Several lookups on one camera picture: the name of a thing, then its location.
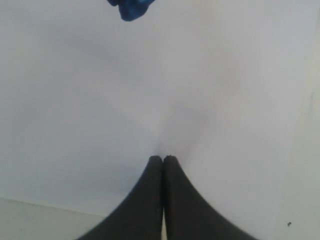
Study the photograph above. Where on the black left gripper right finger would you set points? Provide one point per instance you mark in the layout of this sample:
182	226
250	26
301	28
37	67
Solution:
188	216

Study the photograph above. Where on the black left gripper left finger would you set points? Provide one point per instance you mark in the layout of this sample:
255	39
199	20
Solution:
140	215

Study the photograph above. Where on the white paper sheet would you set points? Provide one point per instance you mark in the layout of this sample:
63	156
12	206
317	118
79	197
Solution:
86	98

